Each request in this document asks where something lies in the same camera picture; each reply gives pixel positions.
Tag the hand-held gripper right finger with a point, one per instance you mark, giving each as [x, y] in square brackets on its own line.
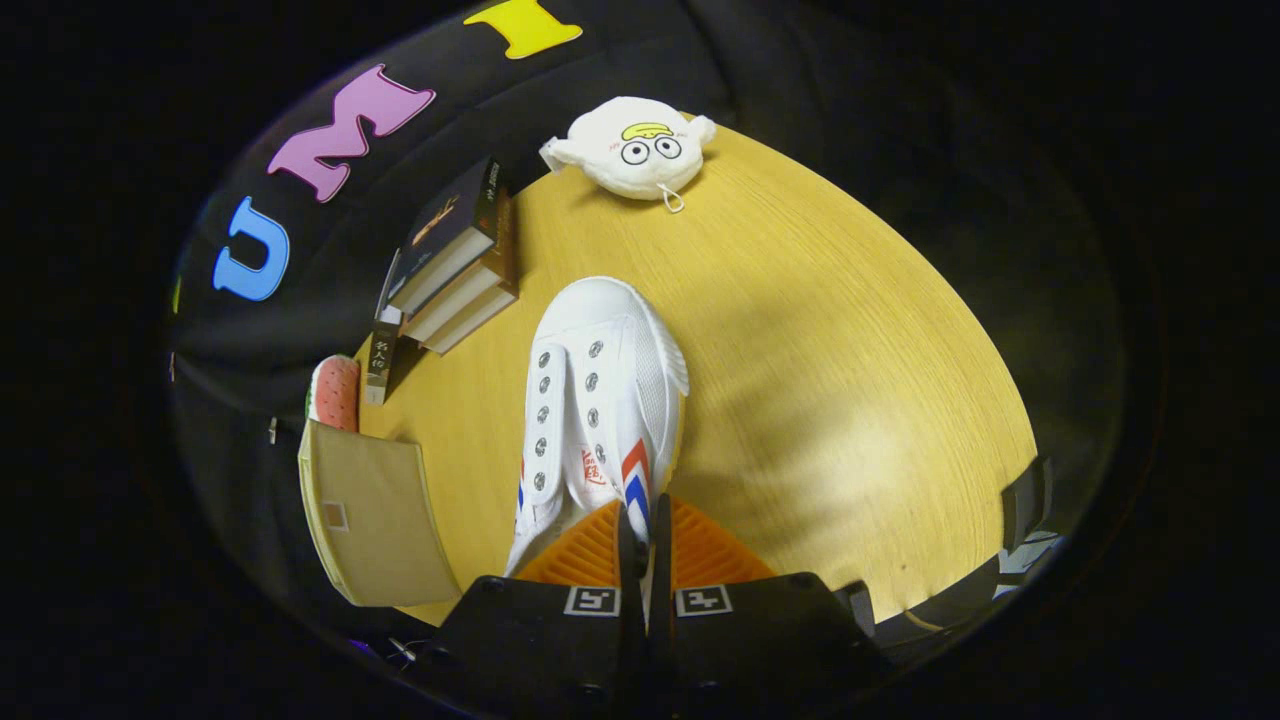
[661, 640]

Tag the brown hardcover book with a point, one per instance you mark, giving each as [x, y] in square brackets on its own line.
[470, 325]
[460, 295]

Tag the white plush toy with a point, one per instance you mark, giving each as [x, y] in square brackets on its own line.
[630, 165]

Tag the white canvas shoe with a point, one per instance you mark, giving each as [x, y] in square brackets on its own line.
[610, 340]

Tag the beige fabric storage box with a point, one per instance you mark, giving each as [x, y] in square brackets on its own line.
[370, 520]

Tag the black hardcover book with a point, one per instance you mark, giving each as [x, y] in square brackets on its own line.
[445, 225]

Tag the watermelon slice toy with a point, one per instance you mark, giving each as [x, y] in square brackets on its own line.
[337, 395]

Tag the black table edge clamp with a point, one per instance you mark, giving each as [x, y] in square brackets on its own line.
[1025, 505]

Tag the white portrait cover book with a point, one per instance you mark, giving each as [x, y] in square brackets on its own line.
[381, 360]

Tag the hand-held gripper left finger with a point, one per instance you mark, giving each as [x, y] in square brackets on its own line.
[630, 640]

